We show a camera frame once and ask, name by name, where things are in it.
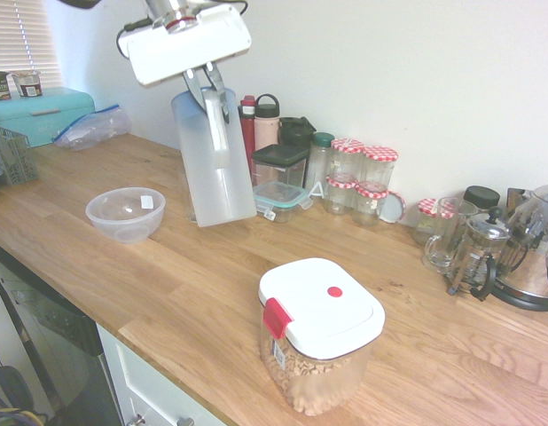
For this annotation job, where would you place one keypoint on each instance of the clear zip bag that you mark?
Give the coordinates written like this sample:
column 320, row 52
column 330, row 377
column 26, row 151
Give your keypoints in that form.
column 92, row 128

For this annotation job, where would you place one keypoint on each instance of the steel electric kettle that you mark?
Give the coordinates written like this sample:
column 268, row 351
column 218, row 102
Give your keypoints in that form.
column 537, row 231

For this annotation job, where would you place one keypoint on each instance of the loose red checked lid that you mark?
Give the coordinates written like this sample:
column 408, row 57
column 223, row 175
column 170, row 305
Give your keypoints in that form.
column 391, row 206

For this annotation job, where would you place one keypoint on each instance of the jar with black lid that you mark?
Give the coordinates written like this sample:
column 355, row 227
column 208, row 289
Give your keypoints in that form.
column 480, row 195

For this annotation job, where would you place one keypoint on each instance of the square canister black lid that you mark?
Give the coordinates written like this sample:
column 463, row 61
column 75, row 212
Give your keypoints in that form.
column 278, row 160

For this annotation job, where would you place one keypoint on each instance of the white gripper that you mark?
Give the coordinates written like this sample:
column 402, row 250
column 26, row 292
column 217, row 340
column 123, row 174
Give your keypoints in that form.
column 190, row 53

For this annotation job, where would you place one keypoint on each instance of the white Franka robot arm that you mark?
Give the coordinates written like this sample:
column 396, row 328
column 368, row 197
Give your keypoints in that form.
column 167, row 11

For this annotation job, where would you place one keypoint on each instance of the clear bottle green cap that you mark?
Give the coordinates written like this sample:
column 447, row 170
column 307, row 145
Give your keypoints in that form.
column 319, row 168

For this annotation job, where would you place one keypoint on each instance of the red water bottle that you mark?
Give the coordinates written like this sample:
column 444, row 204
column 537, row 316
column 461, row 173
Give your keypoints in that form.
column 250, row 133

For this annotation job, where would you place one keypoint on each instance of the clear glass mug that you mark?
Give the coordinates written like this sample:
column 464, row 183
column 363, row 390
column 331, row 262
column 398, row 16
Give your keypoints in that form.
column 447, row 239

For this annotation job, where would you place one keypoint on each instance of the dark green shaker bottle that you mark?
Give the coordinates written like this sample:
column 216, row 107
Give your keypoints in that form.
column 294, row 131

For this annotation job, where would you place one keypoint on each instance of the glass container teal lid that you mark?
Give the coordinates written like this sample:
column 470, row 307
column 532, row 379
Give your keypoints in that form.
column 280, row 199

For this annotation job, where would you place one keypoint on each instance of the small jar red checked lid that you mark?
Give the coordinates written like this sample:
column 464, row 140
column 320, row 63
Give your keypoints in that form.
column 340, row 197
column 367, row 206

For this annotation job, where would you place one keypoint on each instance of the teal bread box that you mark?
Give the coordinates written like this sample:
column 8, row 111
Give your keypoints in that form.
column 39, row 115

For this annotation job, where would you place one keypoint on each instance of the window blind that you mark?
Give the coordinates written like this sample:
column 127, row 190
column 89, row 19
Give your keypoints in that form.
column 21, row 40

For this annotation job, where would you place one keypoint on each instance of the grey plastic cutlery basket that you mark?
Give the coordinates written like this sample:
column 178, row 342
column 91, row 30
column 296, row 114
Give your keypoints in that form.
column 14, row 160

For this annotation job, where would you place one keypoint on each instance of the clear plastic bowl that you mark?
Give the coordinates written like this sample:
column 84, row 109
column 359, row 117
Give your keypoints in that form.
column 123, row 222

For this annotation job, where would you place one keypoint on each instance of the black kettle base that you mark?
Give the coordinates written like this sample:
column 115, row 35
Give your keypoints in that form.
column 522, row 299

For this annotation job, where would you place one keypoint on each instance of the translucent pitcher blue lid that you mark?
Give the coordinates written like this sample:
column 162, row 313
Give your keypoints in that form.
column 212, row 195

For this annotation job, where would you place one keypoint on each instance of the steel dishwasher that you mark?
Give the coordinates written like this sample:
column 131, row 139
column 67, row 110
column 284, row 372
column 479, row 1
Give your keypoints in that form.
column 57, row 355

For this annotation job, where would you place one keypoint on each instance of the white cabinet drawer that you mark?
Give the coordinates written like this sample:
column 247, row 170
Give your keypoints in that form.
column 167, row 390

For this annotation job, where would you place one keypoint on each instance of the brown yoghurt cup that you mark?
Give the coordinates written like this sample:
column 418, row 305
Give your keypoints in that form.
column 28, row 84

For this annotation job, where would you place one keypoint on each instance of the tall jar red checked lid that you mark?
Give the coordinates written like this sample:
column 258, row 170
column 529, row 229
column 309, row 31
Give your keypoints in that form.
column 379, row 168
column 347, row 155

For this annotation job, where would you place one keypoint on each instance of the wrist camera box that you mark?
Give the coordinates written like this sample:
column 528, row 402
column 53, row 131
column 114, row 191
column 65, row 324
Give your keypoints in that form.
column 221, row 15

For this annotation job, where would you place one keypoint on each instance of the glass French press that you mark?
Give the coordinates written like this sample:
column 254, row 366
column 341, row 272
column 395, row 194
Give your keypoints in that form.
column 475, row 257

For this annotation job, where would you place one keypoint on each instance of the cereal container white lid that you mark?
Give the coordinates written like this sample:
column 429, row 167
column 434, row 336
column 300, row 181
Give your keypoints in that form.
column 323, row 310

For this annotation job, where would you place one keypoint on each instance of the pink bottle black cap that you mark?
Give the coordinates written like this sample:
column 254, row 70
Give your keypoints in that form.
column 266, row 131

